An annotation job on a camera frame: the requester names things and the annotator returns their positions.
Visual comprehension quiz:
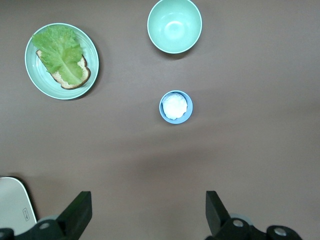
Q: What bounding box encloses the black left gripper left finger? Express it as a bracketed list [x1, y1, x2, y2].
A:
[0, 191, 93, 240]

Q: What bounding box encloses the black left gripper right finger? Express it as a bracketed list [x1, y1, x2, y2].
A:
[205, 191, 305, 240]

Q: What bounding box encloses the blue cup holding white paper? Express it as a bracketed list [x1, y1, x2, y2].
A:
[158, 90, 194, 125]

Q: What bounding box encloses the white plate at right edge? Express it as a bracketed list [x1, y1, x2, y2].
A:
[0, 176, 38, 230]

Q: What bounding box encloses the crumpled white paper ball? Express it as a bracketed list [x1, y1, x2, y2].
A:
[161, 92, 189, 120]

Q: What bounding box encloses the toasted bread slice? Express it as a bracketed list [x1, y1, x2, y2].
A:
[35, 49, 91, 90]

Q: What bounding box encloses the mint green ribbed plate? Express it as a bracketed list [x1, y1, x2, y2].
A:
[24, 22, 100, 100]

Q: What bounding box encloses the green lettuce leaf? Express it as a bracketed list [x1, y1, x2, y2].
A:
[31, 24, 85, 86]

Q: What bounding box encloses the mint green bowl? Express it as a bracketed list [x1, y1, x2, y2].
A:
[146, 0, 203, 54]

